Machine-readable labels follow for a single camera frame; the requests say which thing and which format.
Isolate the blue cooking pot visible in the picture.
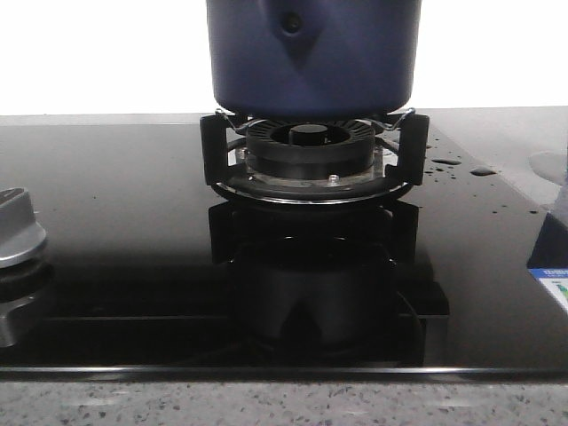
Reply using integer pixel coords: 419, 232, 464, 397
206, 0, 422, 120

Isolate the black pot support grate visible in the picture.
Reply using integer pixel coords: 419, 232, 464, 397
200, 109, 430, 205

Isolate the black gas burner head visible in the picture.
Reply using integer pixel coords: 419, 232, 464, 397
246, 120, 375, 179

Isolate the black glass cooktop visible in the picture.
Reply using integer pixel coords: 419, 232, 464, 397
1, 123, 567, 382

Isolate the silver stove control knob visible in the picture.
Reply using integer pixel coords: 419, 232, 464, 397
1, 187, 47, 269

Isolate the blue white energy label sticker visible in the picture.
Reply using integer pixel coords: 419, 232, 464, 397
529, 267, 568, 312

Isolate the silver wire pot ring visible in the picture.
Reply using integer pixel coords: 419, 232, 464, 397
215, 107, 417, 135

